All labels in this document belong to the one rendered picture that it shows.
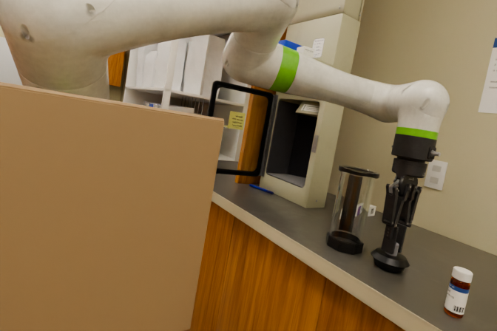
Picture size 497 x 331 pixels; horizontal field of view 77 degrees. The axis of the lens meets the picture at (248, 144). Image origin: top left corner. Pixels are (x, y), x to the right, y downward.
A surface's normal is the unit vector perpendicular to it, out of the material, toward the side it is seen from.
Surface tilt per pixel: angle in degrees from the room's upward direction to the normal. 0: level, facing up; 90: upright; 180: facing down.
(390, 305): 90
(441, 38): 90
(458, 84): 90
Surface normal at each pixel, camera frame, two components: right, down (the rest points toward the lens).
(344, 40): 0.56, 0.16
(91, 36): 0.71, 0.56
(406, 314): -0.81, -0.10
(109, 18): 0.70, 0.29
